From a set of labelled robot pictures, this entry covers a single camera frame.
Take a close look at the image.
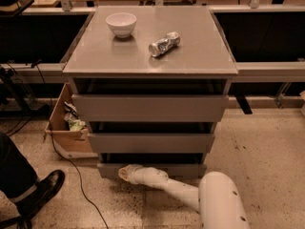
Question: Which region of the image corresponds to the grey middle drawer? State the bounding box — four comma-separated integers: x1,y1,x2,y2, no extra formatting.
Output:
89,122,214,154

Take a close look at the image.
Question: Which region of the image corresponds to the grey drawer cabinet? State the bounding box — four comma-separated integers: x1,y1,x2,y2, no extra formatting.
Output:
63,6,238,178

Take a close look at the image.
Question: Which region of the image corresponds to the black floor cable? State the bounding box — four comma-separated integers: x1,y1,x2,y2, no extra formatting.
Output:
31,60,111,229

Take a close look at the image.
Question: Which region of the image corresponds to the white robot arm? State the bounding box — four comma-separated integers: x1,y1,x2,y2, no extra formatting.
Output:
118,164,251,229

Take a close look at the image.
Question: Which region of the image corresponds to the grey drawer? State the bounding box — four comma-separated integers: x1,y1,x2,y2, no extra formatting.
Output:
97,154,206,179
71,78,229,123
89,122,214,154

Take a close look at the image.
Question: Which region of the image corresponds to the grey bottom drawer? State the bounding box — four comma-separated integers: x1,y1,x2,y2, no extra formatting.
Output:
97,154,206,179

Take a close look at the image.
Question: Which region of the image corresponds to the crumpled trash in box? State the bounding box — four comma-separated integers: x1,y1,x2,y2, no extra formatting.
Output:
64,101,86,131

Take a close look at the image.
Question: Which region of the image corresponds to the dark trouser leg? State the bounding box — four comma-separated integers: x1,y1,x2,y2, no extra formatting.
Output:
0,133,38,203

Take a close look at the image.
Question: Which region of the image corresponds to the cardboard box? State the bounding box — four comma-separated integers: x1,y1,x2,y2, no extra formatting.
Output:
45,83,92,157

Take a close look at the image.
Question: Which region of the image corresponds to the black leather shoe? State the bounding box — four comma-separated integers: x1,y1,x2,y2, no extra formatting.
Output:
15,170,65,218

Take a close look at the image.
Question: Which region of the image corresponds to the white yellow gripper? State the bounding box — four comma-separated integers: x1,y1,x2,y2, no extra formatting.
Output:
118,164,169,189

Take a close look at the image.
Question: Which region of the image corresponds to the grey top drawer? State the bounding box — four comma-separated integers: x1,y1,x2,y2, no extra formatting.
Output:
71,78,229,123

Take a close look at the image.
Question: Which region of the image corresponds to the white bowl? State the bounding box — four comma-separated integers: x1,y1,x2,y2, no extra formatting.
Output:
106,12,137,38

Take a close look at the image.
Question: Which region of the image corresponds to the crushed silver can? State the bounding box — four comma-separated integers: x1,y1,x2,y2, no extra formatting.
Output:
149,31,180,57

